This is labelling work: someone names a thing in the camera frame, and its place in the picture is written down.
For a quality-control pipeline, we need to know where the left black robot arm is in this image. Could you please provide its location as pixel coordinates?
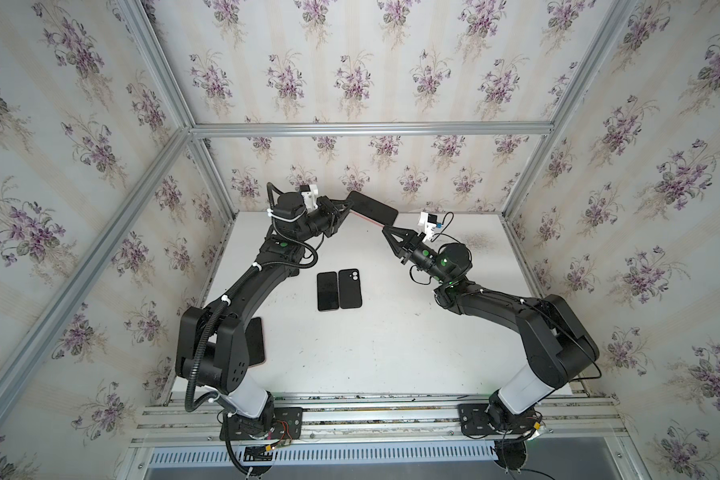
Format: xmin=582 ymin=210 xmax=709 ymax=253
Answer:
xmin=175 ymin=189 xmax=352 ymax=429

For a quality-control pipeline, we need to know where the aluminium frame cage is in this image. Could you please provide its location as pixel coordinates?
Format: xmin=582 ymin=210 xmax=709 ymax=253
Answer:
xmin=0 ymin=1 xmax=635 ymax=426

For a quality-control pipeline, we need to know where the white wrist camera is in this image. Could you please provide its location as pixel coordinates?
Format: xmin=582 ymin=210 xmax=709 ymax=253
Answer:
xmin=299 ymin=184 xmax=319 ymax=212
xmin=418 ymin=212 xmax=444 ymax=242

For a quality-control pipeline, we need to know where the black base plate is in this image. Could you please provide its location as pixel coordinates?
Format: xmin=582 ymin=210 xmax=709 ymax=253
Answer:
xmin=220 ymin=407 xmax=303 ymax=441
xmin=457 ymin=403 xmax=542 ymax=437

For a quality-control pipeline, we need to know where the aluminium rail base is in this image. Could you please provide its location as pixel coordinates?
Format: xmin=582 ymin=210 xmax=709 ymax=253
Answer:
xmin=128 ymin=394 xmax=628 ymax=447

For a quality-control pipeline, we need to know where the white vented grille strip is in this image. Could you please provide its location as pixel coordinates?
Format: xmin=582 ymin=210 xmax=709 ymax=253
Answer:
xmin=148 ymin=440 xmax=498 ymax=469

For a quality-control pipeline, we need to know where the black phone case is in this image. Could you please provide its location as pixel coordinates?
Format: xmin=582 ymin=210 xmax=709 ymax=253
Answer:
xmin=338 ymin=268 xmax=363 ymax=309

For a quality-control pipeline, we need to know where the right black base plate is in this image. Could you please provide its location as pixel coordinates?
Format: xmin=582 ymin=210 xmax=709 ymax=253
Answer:
xmin=457 ymin=403 xmax=542 ymax=437

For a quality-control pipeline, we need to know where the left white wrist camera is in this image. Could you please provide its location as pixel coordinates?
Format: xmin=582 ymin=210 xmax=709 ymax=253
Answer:
xmin=299 ymin=184 xmax=319 ymax=212

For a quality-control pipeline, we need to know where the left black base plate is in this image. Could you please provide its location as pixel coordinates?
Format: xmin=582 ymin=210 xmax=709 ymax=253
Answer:
xmin=220 ymin=407 xmax=303 ymax=441

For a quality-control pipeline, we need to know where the pink-cased phone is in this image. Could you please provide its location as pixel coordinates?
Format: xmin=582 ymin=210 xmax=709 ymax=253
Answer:
xmin=245 ymin=317 xmax=266 ymax=367
xmin=347 ymin=191 xmax=399 ymax=226

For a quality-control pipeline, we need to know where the right thin black cable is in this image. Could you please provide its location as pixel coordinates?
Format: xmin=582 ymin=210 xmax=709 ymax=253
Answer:
xmin=409 ymin=211 xmax=603 ymax=382

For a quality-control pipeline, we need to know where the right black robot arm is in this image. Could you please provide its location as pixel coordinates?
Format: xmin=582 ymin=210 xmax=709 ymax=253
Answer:
xmin=382 ymin=226 xmax=600 ymax=422

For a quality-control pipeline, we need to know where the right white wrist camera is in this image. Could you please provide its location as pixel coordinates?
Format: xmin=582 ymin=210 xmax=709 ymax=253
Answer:
xmin=418 ymin=212 xmax=444 ymax=242

